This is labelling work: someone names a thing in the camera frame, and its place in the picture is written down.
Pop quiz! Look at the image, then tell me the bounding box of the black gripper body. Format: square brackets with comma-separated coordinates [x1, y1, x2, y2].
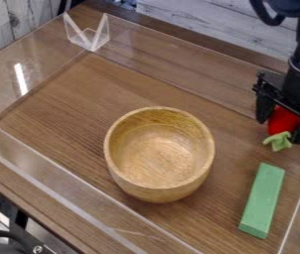
[252, 71, 300, 117]

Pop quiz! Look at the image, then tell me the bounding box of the red plush strawberry toy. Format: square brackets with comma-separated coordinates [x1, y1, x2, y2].
[262, 106, 300, 152]

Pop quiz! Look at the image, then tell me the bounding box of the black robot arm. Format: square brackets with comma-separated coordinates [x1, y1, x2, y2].
[249, 0, 300, 145]

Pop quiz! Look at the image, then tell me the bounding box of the wooden bowl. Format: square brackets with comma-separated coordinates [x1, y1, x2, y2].
[103, 106, 216, 203]

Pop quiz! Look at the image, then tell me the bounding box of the green rectangular block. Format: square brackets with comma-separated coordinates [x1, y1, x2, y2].
[238, 163, 285, 239]

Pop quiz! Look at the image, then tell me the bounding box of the clear acrylic corner bracket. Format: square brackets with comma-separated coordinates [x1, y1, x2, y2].
[63, 14, 110, 53]

